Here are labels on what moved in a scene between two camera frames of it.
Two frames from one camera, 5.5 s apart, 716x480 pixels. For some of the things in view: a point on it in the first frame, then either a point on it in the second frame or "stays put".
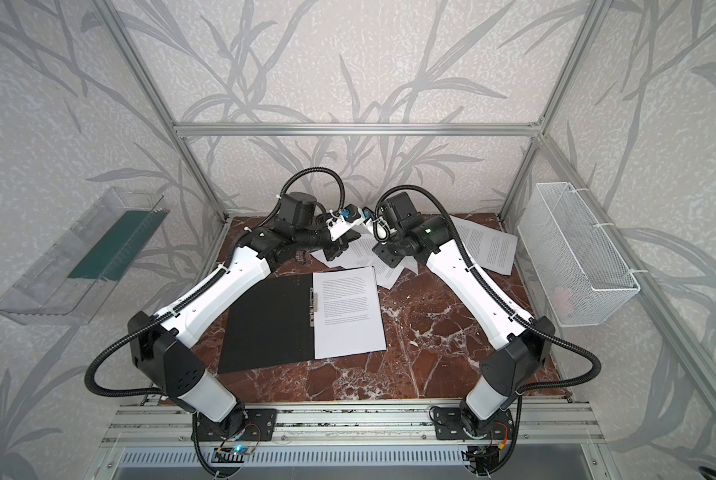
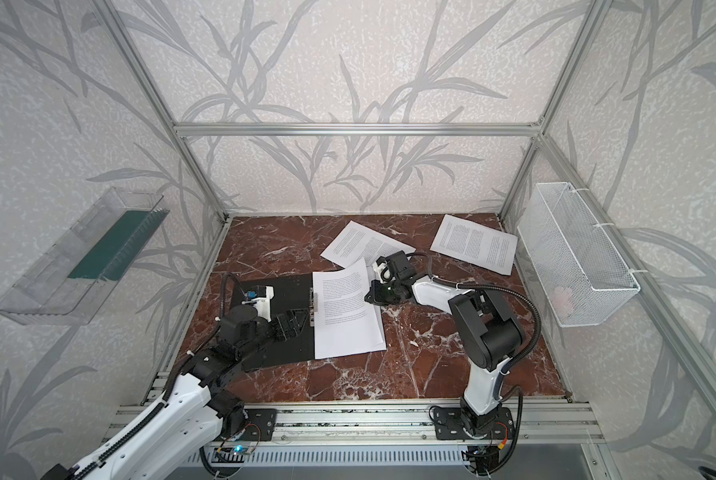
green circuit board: (230, 454) stays put
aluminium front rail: (536, 424) stays put
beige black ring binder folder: (267, 321) stays put
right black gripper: (385, 255) -> (382, 271)
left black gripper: (337, 247) -> (284, 324)
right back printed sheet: (490, 248) stays put
